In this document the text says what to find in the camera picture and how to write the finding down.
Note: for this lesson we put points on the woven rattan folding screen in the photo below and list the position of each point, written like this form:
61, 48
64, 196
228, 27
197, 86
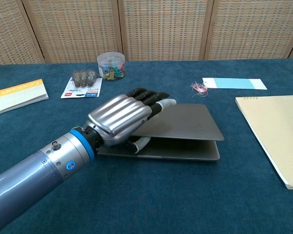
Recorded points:
161, 29

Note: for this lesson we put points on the white and blue bookmark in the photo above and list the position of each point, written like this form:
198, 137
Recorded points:
234, 83

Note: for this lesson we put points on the clear jar of binder clips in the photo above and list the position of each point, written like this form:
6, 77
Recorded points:
111, 65

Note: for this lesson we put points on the yellow and white book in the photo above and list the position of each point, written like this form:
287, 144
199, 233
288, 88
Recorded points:
14, 97

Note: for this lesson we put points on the grey laptop computer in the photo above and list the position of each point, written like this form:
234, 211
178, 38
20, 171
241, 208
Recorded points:
188, 122

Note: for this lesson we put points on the beige spiral notebook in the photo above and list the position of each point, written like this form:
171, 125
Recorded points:
278, 131

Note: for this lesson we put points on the blue tablecloth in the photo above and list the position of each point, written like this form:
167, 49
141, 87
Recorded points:
161, 195

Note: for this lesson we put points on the blister pack of clips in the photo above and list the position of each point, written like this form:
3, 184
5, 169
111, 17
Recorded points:
88, 91

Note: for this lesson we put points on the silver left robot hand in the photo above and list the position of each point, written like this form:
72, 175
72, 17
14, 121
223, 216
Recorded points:
117, 117

